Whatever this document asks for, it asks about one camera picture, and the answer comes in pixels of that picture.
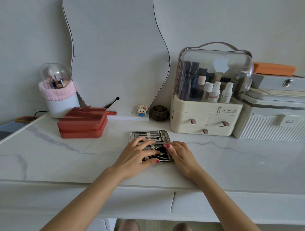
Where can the person's right hand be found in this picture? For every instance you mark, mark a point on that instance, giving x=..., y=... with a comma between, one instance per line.
x=184, y=159

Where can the person's left hand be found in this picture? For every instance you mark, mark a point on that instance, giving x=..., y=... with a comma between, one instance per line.
x=129, y=161

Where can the person's left middle finger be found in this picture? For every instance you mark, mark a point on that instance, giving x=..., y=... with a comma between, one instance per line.
x=147, y=145

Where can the person's right thumb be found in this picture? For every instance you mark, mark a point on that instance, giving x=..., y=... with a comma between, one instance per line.
x=171, y=151

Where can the person's left thumb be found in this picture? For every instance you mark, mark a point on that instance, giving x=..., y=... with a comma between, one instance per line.
x=151, y=162

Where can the person's left little finger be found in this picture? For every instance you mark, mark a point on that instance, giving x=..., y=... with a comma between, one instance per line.
x=136, y=141

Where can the silver manicure kit case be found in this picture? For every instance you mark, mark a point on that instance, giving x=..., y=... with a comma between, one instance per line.
x=164, y=138

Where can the person's right forearm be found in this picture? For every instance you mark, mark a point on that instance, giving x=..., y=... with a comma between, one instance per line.
x=219, y=202

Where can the person's left forearm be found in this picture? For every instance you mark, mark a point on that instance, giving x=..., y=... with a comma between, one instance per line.
x=90, y=202

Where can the row of steel manicure tools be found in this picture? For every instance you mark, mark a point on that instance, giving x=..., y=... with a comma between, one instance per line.
x=150, y=135

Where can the block cat figurine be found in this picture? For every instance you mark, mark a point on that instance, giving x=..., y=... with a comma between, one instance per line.
x=141, y=111

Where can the brown carved round holder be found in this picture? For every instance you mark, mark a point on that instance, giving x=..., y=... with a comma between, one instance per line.
x=159, y=113

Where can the small red tool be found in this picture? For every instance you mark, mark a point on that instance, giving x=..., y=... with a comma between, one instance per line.
x=112, y=113

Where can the white desk drawer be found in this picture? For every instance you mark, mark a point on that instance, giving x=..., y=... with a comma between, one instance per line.
x=202, y=207
x=143, y=202

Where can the cream cosmetic organizer clear lid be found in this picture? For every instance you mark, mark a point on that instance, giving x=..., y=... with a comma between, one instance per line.
x=202, y=119

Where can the black ball-tipped stick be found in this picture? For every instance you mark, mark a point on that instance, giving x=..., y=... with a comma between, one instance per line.
x=112, y=102

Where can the red zip jewelry case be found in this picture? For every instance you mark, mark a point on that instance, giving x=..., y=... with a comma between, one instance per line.
x=82, y=123

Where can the person's left leg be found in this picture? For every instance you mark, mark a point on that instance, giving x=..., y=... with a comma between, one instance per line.
x=129, y=226

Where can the person's leg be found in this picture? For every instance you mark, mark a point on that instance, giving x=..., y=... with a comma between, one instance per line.
x=129, y=226
x=182, y=228

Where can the white cosmetic bottle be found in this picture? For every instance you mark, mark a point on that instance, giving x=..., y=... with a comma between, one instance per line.
x=207, y=94
x=226, y=94
x=215, y=93

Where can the row of dark cosmetic tubes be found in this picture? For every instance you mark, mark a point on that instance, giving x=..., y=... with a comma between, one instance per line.
x=189, y=81

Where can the person's right leg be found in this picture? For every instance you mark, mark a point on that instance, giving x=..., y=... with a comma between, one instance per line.
x=182, y=228

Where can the pink-capped cosmetic bottle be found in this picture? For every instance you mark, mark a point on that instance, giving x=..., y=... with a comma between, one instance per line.
x=201, y=82

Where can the white brush holder clear dome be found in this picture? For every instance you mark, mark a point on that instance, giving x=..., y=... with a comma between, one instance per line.
x=62, y=108

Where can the wavy frameless mirror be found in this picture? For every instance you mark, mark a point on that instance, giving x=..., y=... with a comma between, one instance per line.
x=116, y=52

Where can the pink fluffy headband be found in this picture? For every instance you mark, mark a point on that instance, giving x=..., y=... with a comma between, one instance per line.
x=57, y=93

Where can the white ribbed storage box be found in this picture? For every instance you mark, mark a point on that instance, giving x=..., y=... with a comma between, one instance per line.
x=262, y=126

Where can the bunch of makeup brushes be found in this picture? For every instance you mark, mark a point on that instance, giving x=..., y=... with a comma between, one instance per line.
x=57, y=82

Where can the orange flat case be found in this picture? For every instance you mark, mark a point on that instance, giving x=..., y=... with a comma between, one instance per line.
x=23, y=119

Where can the orange flat box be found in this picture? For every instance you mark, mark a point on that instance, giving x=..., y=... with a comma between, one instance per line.
x=274, y=69

